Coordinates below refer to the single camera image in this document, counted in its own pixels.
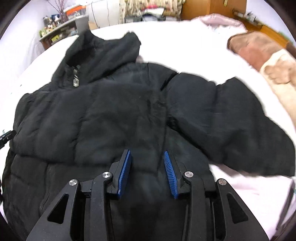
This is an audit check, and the orange white box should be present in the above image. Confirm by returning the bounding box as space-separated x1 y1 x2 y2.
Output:
64 5 86 19

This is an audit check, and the cluttered wooden shelf desk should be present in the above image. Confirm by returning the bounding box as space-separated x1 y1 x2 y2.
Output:
39 15 89 50

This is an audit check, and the black puffer jacket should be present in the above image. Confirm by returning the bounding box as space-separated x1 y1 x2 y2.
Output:
3 31 295 240

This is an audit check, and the pink blossom branches vase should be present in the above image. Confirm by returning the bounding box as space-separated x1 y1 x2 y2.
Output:
46 0 67 23

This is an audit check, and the pile of clothes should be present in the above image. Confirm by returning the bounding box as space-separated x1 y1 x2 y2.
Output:
124 8 181 24

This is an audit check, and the wooden headboard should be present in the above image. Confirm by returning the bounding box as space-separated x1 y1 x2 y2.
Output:
232 9 295 57

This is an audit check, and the heart pattern curtain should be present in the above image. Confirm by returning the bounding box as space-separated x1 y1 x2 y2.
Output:
119 0 186 24

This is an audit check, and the brown bear plush blanket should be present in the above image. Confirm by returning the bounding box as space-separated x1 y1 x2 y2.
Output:
227 32 295 123

